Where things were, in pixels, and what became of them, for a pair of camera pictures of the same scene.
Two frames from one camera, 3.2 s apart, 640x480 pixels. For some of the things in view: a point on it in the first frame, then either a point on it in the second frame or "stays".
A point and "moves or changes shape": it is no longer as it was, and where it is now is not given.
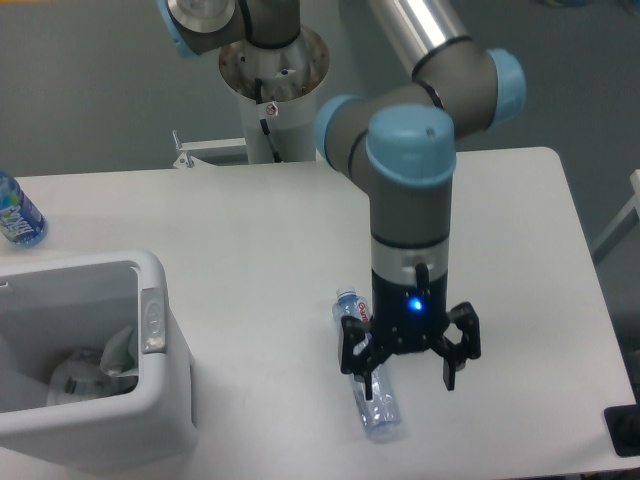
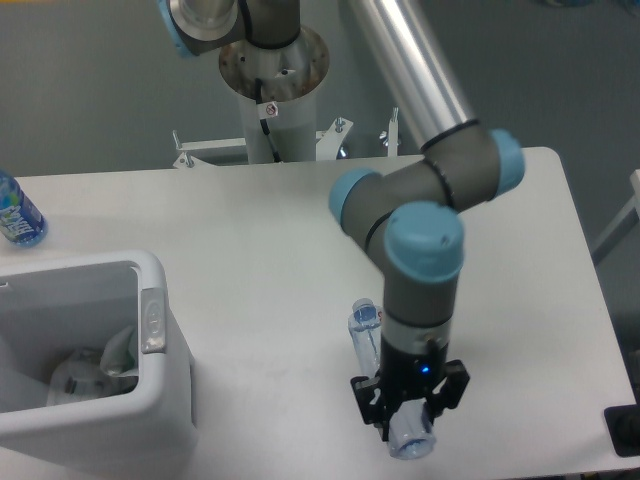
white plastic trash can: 52,308 stays
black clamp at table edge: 623,424 stays
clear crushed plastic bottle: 381,416 moves or changes shape
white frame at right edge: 630,217 stays
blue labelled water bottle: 20,222 stays
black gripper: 406,317 -> 408,376
